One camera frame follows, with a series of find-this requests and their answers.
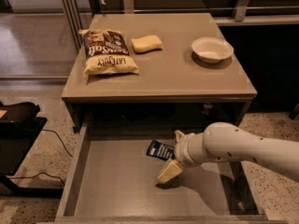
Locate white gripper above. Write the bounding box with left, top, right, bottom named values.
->
left=157, top=130, right=206, bottom=184

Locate dark blue rxbar wrapper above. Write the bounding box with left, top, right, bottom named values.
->
left=146, top=140, right=175, bottom=161

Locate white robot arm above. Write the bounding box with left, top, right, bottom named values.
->
left=157, top=122, right=299, bottom=184

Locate open grey top drawer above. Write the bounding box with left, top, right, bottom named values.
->
left=39, top=120, right=287, bottom=224

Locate grey cabinet with counter top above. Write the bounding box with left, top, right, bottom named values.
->
left=62, top=13, right=257, bottom=127

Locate white bowl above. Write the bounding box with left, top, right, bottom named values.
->
left=192, top=37, right=234, bottom=63

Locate yellow sponge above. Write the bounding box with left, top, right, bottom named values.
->
left=131, top=35, right=164, bottom=53

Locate Late July chips bag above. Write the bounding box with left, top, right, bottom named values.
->
left=79, top=29, right=139, bottom=77

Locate black equipment on stand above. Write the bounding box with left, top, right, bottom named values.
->
left=0, top=102, right=63, bottom=198

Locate black floor cable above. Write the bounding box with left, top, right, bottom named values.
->
left=8, top=128, right=74, bottom=186

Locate metal railing frame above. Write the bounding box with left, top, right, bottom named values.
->
left=61, top=0, right=299, bottom=48

